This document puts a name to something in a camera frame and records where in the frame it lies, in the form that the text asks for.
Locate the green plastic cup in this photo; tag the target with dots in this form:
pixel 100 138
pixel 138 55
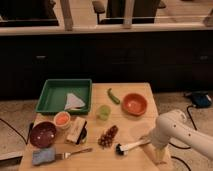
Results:
pixel 103 112

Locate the green plastic tray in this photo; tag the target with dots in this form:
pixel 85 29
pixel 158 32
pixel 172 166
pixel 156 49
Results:
pixel 54 93

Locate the maroon bowl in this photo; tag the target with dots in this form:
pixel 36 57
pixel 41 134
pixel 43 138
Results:
pixel 43 134

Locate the orange bowl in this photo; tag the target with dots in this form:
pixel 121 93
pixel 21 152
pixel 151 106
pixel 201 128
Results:
pixel 134 104

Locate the silver fork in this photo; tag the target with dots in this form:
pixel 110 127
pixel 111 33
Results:
pixel 66 155

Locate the green chili pepper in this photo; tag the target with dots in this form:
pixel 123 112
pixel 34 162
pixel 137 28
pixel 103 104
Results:
pixel 113 97

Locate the brown grape cluster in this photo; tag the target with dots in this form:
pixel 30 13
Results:
pixel 107 138

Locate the blue black device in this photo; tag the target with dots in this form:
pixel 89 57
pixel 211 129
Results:
pixel 199 99

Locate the white cloth piece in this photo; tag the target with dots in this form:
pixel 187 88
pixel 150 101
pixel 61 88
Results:
pixel 73 102

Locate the wooden block eraser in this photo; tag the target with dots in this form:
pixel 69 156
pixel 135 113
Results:
pixel 74 134

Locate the white cup with orange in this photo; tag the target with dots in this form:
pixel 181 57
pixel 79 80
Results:
pixel 62 120

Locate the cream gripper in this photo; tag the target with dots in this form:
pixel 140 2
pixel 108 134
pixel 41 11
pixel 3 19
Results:
pixel 159 155

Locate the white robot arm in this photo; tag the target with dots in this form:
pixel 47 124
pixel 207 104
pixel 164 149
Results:
pixel 172 125

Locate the blue sponge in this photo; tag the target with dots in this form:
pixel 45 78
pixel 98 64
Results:
pixel 45 155

